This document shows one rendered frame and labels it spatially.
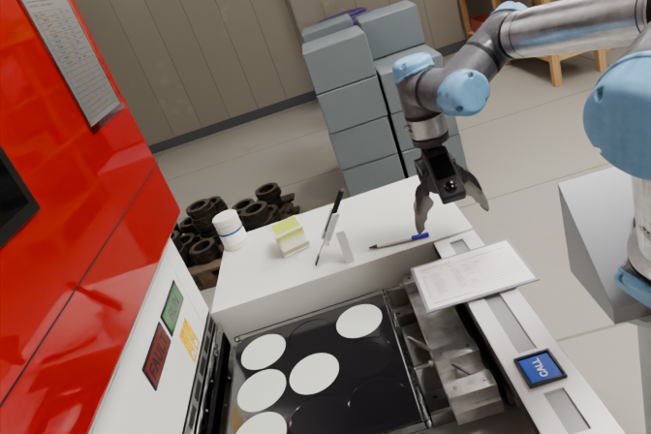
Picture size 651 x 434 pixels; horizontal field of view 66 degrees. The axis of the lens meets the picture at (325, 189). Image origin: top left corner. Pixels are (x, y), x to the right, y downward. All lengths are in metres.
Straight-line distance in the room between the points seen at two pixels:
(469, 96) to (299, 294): 0.60
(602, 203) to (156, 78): 6.24
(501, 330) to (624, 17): 0.50
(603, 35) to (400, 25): 2.68
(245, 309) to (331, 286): 0.21
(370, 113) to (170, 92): 4.26
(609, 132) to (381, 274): 0.71
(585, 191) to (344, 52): 2.04
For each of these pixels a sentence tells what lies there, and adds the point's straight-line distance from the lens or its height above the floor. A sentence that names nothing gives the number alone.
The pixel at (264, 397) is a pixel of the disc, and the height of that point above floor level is 0.90.
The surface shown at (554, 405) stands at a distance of 0.82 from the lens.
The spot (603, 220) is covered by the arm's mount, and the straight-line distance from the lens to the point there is 1.12.
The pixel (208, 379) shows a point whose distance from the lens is 1.08.
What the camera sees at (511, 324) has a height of 0.96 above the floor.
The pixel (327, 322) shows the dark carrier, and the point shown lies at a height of 0.90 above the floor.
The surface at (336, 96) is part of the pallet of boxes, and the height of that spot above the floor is 0.86.
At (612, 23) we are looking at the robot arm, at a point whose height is 1.41.
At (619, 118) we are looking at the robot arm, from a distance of 0.55.
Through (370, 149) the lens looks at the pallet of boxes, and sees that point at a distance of 3.11.
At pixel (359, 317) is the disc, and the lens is 1.11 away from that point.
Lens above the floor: 1.59
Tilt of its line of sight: 24 degrees down
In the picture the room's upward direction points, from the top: 20 degrees counter-clockwise
